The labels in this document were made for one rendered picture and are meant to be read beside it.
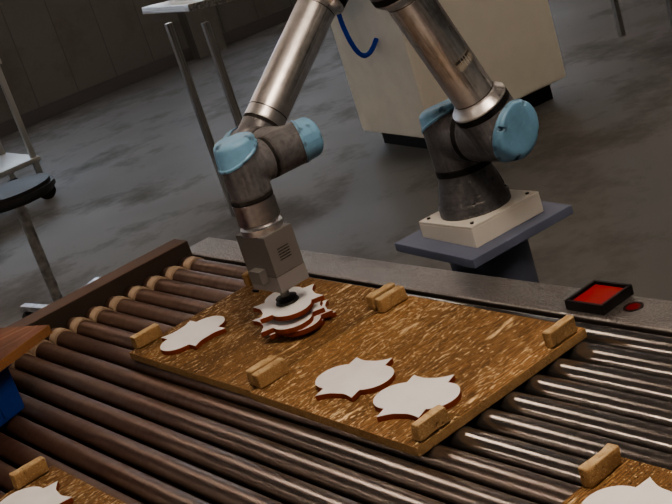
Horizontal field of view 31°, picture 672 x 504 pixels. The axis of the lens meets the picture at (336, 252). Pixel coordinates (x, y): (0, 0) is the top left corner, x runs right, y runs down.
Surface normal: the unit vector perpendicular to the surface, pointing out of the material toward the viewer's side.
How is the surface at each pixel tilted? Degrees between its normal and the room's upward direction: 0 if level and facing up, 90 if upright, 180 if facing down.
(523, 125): 94
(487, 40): 90
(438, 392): 0
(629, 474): 0
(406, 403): 0
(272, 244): 90
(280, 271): 90
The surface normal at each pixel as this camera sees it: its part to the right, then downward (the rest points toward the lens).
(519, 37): 0.49, 0.15
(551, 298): -0.29, -0.90
